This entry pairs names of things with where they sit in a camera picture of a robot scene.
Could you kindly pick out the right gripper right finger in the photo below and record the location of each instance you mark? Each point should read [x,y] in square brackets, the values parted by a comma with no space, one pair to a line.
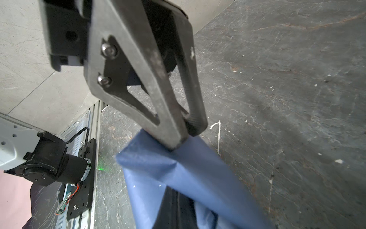
[186,213]

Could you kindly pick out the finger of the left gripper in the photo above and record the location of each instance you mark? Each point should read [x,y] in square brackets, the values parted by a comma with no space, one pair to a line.
[180,39]

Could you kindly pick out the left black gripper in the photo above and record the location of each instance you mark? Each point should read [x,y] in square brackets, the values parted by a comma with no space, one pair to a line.
[119,38]

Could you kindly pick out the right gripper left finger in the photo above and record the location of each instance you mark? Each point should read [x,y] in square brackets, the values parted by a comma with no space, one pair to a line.
[167,216]

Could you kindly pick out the light blue wrapping paper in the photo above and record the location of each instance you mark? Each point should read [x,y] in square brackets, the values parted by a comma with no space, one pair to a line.
[221,201]

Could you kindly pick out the aluminium mounting rail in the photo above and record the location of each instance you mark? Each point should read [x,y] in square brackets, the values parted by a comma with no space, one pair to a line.
[90,119]

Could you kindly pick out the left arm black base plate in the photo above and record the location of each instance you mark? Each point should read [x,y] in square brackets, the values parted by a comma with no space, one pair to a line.
[83,198]

